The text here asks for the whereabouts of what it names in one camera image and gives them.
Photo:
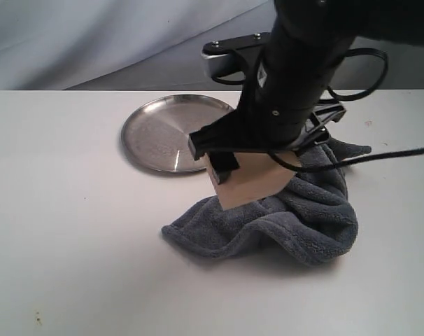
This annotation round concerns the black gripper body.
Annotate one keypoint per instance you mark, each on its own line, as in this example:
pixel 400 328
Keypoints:
pixel 280 109

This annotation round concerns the light wooden cube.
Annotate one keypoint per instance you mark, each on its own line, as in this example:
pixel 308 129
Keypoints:
pixel 257 177

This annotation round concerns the grey-blue fleece towel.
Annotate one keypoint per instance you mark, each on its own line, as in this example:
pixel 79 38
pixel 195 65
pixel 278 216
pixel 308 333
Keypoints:
pixel 311 219

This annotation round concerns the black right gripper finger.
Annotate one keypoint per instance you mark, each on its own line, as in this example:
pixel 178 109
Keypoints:
pixel 223 164

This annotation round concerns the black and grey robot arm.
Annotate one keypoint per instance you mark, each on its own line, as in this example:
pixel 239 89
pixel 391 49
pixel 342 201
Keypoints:
pixel 315 21

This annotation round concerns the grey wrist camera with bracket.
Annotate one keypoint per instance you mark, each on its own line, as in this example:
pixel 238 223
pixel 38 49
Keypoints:
pixel 227 62

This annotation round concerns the round stainless steel plate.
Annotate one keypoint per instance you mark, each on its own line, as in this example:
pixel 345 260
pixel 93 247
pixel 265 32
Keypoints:
pixel 156 135

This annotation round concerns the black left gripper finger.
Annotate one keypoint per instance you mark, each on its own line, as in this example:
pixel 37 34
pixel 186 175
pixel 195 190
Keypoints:
pixel 226 135

